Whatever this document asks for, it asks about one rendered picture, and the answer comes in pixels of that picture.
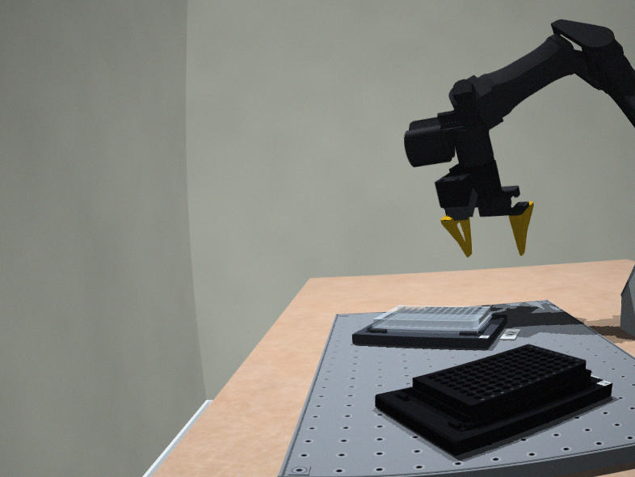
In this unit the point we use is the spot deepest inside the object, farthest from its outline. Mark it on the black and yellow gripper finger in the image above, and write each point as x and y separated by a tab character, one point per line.
451	226
520	224

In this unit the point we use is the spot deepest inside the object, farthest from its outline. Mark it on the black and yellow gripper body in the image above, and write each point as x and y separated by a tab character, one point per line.
501	206

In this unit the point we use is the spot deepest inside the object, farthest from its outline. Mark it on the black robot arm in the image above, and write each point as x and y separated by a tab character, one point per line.
487	99

